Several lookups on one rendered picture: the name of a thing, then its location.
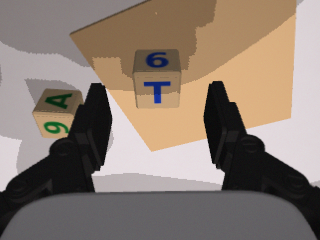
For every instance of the tan flat mat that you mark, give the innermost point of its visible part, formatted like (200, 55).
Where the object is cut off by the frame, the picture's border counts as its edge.
(247, 44)

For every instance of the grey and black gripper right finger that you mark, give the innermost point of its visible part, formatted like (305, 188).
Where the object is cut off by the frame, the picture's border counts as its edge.
(246, 164)

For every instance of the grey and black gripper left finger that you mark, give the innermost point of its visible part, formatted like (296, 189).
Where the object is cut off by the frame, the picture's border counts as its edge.
(71, 160)

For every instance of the wooden letter block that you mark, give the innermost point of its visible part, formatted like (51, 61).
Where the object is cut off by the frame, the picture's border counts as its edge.
(55, 111)
(157, 78)

